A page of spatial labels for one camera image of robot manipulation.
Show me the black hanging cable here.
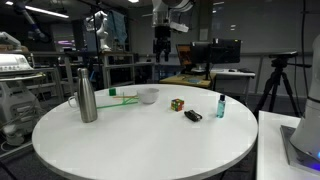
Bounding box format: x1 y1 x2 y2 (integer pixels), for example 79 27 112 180
300 0 307 69

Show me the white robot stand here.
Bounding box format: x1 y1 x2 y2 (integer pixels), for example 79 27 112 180
255 109 320 180

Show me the blue hanging cloth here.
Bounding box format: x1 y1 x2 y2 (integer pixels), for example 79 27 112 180
107 9 128 44

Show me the long green stick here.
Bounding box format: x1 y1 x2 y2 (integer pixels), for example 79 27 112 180
96 100 139 110

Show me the teal sanitizer bottle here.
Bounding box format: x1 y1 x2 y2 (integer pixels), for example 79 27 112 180
216 94 227 119

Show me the white desk under monitor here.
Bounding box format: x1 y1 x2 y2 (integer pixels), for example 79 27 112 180
210 68 257 101

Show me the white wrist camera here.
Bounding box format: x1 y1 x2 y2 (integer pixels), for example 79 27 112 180
169 21 190 34

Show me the black tripod with camera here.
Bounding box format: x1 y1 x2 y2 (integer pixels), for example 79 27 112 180
253 50 313 118

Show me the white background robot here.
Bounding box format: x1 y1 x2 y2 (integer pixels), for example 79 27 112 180
84 9 111 53

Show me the laptop with orange screen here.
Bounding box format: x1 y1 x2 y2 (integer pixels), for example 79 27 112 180
175 43 195 73

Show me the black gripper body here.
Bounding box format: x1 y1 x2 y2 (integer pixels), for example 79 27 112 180
152 25 173 53

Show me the stainless steel water bottle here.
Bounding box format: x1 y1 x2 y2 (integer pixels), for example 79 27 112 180
77 67 99 124

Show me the grey metal frame table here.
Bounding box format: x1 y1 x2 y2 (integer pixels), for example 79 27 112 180
99 50 136 90

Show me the ceiling light strip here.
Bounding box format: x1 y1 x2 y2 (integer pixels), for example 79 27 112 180
4 0 70 20

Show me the thin wooden stick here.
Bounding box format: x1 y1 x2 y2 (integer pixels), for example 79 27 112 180
113 95 139 100

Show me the grey robot mounting plate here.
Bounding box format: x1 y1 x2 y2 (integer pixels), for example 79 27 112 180
279 124 320 175

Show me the wide black monitor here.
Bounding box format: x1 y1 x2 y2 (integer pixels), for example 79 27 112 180
190 38 242 65

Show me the white mug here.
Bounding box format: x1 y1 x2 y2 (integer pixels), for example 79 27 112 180
67 92 81 109

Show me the white bowl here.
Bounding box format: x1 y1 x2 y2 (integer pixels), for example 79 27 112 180
136 87 160 105

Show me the black multitool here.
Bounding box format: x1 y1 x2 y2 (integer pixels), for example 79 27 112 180
183 109 203 123

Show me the multicoloured rubik's cube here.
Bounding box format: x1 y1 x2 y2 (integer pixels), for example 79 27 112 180
170 98 185 112

